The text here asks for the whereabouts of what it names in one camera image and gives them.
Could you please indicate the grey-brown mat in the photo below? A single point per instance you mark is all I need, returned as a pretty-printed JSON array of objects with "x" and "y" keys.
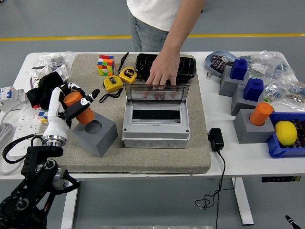
[{"x": 143, "y": 159}]

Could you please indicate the person's left hand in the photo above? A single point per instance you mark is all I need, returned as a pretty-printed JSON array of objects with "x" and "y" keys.
[{"x": 164, "y": 69}]

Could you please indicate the clear bag of brown parts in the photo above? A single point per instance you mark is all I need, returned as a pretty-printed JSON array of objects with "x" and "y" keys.
[{"x": 296, "y": 93}]

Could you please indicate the grey junction box clear lid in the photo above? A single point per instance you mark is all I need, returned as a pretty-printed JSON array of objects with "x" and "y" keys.
[{"x": 155, "y": 133}]

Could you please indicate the grey block with round hole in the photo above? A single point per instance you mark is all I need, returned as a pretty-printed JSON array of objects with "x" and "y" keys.
[
  {"x": 100, "y": 140},
  {"x": 252, "y": 134}
]

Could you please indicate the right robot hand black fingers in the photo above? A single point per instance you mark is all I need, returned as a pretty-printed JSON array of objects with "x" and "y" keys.
[{"x": 292, "y": 223}]

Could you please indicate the blue block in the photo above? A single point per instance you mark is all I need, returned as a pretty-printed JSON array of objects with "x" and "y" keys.
[
  {"x": 239, "y": 70},
  {"x": 253, "y": 90}
]

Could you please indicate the person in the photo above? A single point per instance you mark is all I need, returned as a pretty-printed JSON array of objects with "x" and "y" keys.
[{"x": 152, "y": 14}]

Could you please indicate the black cloth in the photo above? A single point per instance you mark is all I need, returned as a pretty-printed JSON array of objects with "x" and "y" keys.
[{"x": 46, "y": 93}]

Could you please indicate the white circuit breaker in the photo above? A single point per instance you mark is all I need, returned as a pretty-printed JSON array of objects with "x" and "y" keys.
[{"x": 10, "y": 96}]

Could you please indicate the dark packets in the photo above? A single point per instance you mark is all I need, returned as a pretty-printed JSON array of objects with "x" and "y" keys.
[{"x": 300, "y": 128}]

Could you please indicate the white packaging box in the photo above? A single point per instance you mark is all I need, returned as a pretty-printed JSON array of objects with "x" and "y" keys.
[{"x": 60, "y": 71}]

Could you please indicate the yellow tape measure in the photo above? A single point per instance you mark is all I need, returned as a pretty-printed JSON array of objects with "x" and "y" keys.
[
  {"x": 112, "y": 83},
  {"x": 128, "y": 75}
]

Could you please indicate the orange cylinder battery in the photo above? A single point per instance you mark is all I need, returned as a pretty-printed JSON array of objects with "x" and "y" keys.
[
  {"x": 87, "y": 117},
  {"x": 261, "y": 114}
]

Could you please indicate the dark snack packet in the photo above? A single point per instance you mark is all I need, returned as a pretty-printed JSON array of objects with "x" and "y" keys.
[
  {"x": 216, "y": 57},
  {"x": 218, "y": 65}
]

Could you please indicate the blue plastic bin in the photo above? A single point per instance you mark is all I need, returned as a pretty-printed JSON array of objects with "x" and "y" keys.
[{"x": 276, "y": 149}]

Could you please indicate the clear plastic bag of screws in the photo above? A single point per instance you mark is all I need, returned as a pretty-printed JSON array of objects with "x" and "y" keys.
[{"x": 54, "y": 58}]

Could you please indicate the colourful puzzle cube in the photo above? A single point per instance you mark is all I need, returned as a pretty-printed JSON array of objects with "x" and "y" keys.
[
  {"x": 106, "y": 65},
  {"x": 43, "y": 117}
]

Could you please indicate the clear bag of blue parts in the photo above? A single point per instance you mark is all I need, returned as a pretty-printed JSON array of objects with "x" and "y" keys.
[
  {"x": 274, "y": 91},
  {"x": 269, "y": 63}
]

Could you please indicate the white power strip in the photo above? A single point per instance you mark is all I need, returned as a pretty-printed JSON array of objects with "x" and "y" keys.
[{"x": 26, "y": 124}]

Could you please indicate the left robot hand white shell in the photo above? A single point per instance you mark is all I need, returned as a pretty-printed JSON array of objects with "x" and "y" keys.
[{"x": 54, "y": 119}]

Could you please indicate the small metal pins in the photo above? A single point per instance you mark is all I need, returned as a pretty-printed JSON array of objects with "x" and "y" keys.
[{"x": 209, "y": 75}]

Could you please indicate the black plastic tray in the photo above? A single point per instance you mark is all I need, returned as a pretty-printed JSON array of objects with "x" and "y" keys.
[{"x": 187, "y": 66}]

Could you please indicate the grey block holder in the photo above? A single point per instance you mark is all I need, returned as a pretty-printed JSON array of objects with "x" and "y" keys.
[
  {"x": 227, "y": 86},
  {"x": 239, "y": 105}
]

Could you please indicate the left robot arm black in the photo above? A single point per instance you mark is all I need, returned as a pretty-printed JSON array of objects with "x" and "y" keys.
[{"x": 35, "y": 171}]

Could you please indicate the white table leg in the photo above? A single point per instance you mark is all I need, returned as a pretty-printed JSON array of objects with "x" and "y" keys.
[
  {"x": 70, "y": 207},
  {"x": 244, "y": 202}
]

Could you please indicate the black table control panel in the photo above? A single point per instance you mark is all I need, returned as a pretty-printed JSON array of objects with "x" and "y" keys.
[{"x": 280, "y": 179}]

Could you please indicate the yellow lemon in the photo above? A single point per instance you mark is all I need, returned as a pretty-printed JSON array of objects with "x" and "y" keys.
[{"x": 286, "y": 133}]

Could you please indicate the light blue bowl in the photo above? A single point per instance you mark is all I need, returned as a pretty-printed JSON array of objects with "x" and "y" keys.
[{"x": 210, "y": 65}]

